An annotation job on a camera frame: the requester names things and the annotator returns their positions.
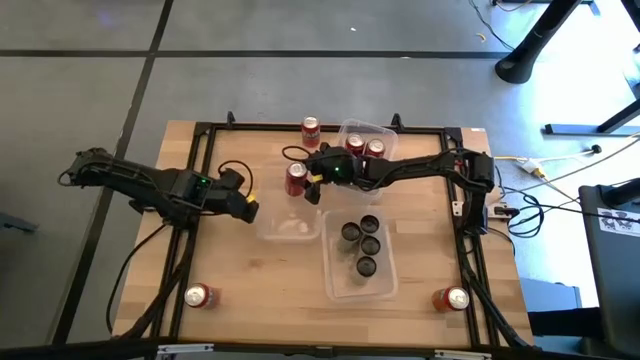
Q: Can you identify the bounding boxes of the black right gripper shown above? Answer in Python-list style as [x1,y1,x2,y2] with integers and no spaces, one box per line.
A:
[299,143,354,206]

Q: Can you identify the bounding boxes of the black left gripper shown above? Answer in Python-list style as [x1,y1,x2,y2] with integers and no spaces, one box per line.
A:
[207,169,260,225]

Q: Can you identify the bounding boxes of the clear plastic bin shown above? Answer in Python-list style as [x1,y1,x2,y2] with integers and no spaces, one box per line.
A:
[321,207,400,304]
[255,158,324,243]
[324,118,400,202]

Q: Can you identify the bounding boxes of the red Coca-Cola can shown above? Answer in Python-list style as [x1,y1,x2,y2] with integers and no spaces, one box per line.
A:
[344,132,366,157]
[364,137,387,160]

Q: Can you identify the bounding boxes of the grey power adapter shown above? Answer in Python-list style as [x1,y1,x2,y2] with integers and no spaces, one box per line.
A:
[487,202,521,220]

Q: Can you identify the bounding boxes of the black crossbar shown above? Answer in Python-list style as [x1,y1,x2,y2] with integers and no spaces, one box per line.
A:
[0,337,640,360]

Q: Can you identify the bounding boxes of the white power strip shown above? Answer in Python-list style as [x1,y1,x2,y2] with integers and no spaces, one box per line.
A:
[517,158,549,180]

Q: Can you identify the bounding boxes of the grey floor object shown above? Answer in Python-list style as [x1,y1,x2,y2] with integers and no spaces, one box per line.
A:
[0,212,37,235]

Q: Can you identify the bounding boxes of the black desk leg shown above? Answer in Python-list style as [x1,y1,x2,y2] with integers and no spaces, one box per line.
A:
[493,0,586,85]

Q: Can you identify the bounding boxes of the blue box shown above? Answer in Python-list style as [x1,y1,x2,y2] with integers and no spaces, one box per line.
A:
[519,277,584,314]

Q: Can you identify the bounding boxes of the black table foot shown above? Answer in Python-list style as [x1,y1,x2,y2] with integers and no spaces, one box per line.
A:
[543,97,640,137]

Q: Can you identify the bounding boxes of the white printed sticker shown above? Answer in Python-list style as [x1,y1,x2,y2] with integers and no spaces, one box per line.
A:
[597,207,640,239]

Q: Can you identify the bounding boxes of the black cabinet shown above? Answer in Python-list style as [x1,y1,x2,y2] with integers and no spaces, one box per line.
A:
[578,178,640,359]

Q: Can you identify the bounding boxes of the black cable bundle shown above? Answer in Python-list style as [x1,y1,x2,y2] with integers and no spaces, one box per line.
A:
[457,234,534,351]
[117,227,199,344]

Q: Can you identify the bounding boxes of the silver metal bracket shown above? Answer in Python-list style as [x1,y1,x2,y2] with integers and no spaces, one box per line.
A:
[155,342,215,357]
[433,348,494,360]

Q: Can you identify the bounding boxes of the thin black floor cable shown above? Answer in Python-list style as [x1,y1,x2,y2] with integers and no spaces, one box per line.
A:
[104,222,169,335]

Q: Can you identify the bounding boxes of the coiled black cables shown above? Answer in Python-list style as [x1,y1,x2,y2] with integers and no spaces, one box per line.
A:
[502,187,546,240]

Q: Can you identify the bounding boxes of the pale floor cable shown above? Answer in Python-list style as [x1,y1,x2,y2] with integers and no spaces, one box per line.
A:
[492,130,640,182]

